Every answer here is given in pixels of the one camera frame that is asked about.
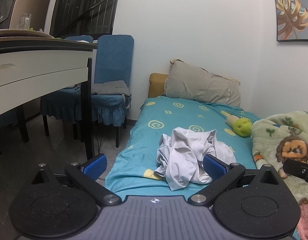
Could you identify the pink fluffy blanket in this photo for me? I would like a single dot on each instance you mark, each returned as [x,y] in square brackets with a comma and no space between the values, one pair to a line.
[302,227]

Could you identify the green plush toy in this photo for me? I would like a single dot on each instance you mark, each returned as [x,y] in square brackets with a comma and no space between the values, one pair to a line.
[240,126]

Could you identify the glass vase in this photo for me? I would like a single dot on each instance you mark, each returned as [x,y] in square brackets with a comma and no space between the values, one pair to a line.
[24,21]

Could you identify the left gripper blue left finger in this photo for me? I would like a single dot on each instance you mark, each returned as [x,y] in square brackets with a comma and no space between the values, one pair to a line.
[84,176]

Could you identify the grey pillow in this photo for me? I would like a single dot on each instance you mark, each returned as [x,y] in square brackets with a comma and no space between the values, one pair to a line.
[194,83]

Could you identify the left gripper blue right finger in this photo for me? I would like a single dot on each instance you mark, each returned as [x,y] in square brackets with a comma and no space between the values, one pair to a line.
[224,177]

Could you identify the green lion fleece blanket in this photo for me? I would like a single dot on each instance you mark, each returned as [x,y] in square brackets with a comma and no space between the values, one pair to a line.
[278,138]

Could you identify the white desk with black frame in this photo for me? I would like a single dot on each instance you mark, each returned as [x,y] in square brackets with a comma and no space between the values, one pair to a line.
[33,64]

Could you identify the blue covered chair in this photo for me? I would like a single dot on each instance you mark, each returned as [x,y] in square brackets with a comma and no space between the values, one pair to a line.
[80,38]
[114,54]

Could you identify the gold leaf wall painting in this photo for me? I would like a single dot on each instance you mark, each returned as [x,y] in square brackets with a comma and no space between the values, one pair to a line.
[292,20]

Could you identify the teal patterned bed sheet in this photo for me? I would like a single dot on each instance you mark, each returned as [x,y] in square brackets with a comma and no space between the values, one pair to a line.
[132,172]

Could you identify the white t-shirt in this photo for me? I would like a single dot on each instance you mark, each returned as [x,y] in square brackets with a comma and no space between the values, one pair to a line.
[180,156]

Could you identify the grey folded cloth on chair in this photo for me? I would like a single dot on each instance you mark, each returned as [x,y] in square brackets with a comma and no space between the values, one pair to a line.
[110,88]

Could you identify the mustard yellow headboard cushion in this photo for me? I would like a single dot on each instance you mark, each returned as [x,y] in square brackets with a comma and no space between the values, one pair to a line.
[156,84]

